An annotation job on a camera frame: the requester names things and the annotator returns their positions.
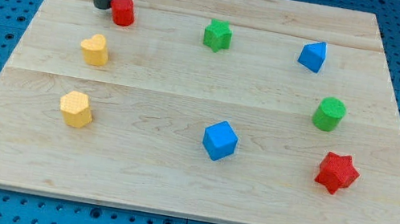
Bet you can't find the yellow hexagon block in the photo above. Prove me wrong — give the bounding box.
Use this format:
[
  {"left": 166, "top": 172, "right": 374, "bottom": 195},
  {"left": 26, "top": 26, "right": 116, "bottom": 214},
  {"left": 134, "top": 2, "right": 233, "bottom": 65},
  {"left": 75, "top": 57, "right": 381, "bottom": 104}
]
[{"left": 59, "top": 91, "right": 93, "bottom": 128}]

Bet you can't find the light wooden board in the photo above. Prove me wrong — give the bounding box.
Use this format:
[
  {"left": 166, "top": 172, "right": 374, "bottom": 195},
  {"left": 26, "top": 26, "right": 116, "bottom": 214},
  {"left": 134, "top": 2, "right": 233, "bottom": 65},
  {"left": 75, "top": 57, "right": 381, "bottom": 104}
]
[{"left": 0, "top": 0, "right": 400, "bottom": 224}]

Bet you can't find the blue cube block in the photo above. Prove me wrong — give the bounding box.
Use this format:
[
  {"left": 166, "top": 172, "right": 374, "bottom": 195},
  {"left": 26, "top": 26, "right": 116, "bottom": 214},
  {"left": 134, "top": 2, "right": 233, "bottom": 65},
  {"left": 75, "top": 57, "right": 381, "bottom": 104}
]
[{"left": 202, "top": 121, "right": 239, "bottom": 161}]

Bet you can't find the green star block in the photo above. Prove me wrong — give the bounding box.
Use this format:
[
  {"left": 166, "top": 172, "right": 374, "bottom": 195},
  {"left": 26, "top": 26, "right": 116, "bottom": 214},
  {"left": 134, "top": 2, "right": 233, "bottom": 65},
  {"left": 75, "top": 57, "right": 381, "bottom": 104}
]
[{"left": 202, "top": 19, "right": 233, "bottom": 53}]

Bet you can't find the yellow heart block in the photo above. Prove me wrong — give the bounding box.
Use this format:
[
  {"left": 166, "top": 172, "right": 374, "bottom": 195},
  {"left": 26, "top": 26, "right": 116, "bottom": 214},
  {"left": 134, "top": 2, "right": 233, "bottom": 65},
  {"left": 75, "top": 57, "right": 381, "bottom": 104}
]
[{"left": 80, "top": 34, "right": 109, "bottom": 67}]

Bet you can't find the blue triangular prism block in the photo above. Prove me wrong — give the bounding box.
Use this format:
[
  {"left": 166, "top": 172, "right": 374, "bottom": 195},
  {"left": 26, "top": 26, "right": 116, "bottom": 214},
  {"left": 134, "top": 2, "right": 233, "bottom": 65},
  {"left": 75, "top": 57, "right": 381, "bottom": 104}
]
[{"left": 297, "top": 42, "right": 327, "bottom": 73}]

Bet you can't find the green cylinder block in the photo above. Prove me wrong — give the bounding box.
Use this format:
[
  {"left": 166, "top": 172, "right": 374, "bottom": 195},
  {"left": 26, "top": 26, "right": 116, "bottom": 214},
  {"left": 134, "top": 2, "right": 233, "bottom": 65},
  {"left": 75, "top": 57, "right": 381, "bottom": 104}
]
[{"left": 312, "top": 96, "right": 347, "bottom": 132}]

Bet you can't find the red cylinder block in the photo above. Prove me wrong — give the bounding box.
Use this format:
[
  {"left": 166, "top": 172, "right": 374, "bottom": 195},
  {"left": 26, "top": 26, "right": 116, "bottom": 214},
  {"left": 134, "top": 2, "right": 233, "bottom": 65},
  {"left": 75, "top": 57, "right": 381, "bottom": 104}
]
[{"left": 110, "top": 0, "right": 135, "bottom": 26}]

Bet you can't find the red star block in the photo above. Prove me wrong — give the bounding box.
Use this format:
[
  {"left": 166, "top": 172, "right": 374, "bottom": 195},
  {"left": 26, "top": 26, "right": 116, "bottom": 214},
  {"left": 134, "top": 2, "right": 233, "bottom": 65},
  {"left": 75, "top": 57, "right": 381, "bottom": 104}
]
[{"left": 314, "top": 152, "right": 360, "bottom": 194}]

